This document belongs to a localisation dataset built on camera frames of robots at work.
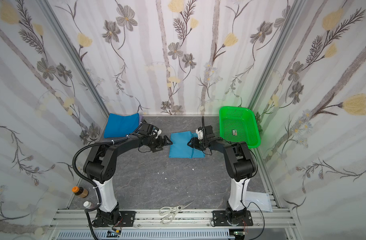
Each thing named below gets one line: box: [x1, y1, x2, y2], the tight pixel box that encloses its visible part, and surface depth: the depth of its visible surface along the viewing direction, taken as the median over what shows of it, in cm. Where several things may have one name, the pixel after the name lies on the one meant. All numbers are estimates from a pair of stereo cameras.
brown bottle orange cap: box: [72, 186, 89, 198], surface depth 78 cm
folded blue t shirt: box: [104, 113, 140, 139], surface depth 117 cm
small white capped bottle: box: [83, 201, 93, 209], surface depth 77 cm
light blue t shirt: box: [168, 131, 206, 159], surface depth 100 cm
